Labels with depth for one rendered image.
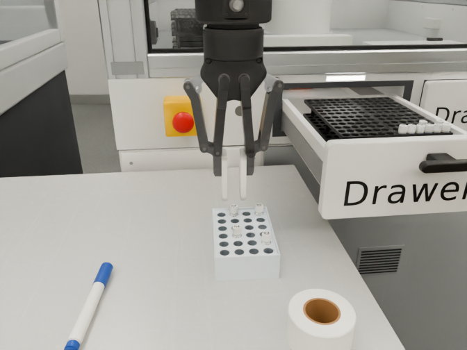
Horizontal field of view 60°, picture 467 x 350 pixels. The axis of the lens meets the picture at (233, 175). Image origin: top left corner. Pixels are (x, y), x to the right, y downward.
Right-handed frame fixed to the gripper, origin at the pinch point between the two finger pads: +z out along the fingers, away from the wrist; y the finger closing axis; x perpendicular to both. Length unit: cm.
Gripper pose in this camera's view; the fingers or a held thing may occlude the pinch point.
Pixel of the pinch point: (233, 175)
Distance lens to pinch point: 58.0
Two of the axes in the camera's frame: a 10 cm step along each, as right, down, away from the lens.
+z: 0.0, 9.0, 4.3
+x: -0.7, -4.3, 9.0
